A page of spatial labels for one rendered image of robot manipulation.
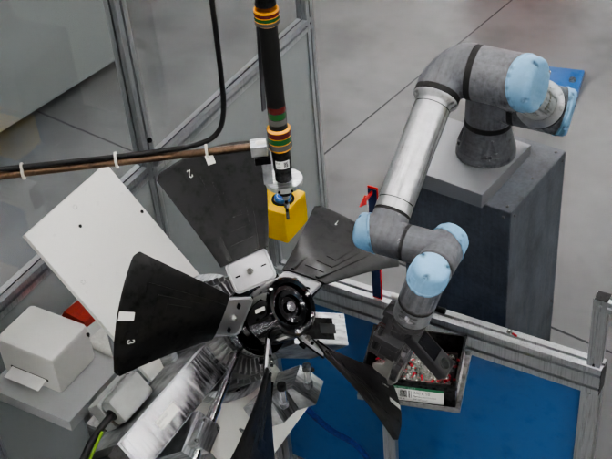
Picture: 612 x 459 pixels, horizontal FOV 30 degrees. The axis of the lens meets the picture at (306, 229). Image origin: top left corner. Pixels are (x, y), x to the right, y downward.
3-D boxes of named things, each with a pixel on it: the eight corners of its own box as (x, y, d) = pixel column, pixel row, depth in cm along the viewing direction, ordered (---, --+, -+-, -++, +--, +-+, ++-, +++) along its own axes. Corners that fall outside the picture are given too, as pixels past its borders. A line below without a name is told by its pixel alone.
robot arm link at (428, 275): (460, 260, 214) (443, 288, 208) (443, 296, 222) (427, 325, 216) (423, 240, 215) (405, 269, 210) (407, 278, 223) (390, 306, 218)
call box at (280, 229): (232, 231, 280) (227, 197, 274) (253, 209, 287) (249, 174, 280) (288, 249, 273) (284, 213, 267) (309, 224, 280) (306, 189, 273)
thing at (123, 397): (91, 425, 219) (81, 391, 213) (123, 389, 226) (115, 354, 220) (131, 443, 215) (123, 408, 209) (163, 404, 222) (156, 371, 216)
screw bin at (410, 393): (360, 397, 256) (358, 375, 251) (374, 345, 268) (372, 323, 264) (457, 410, 251) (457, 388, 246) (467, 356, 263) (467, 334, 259)
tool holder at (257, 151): (256, 198, 212) (250, 154, 206) (254, 176, 217) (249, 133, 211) (304, 192, 212) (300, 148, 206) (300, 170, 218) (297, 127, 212)
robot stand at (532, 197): (458, 379, 368) (463, 118, 306) (544, 416, 353) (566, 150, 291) (410, 440, 350) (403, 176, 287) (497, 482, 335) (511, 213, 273)
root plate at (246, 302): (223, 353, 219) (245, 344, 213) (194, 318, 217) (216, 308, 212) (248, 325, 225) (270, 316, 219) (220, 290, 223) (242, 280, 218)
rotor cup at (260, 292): (257, 372, 225) (297, 357, 216) (211, 315, 222) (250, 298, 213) (295, 327, 235) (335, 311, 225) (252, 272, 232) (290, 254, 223)
